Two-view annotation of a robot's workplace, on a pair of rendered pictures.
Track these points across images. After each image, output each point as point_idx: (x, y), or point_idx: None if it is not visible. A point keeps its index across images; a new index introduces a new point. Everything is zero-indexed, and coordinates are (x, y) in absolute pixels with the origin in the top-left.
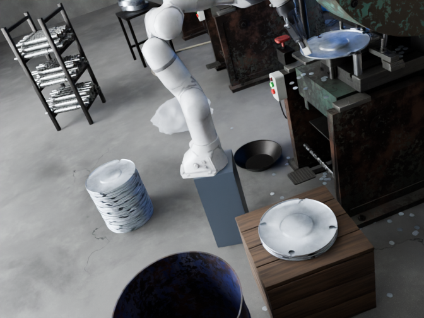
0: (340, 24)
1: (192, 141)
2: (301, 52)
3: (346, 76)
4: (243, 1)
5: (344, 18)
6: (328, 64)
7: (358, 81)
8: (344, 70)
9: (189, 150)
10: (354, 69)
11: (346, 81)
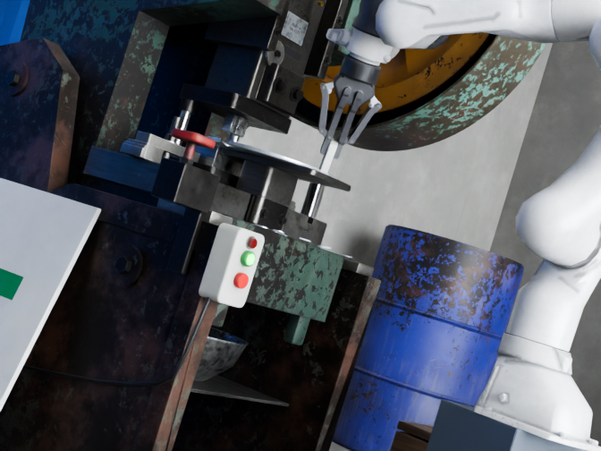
0: (179, 124)
1: (561, 350)
2: (317, 168)
3: (300, 222)
4: (433, 38)
5: (435, 112)
6: (288, 200)
7: (323, 228)
8: (296, 211)
9: (564, 381)
10: (316, 207)
11: (293, 234)
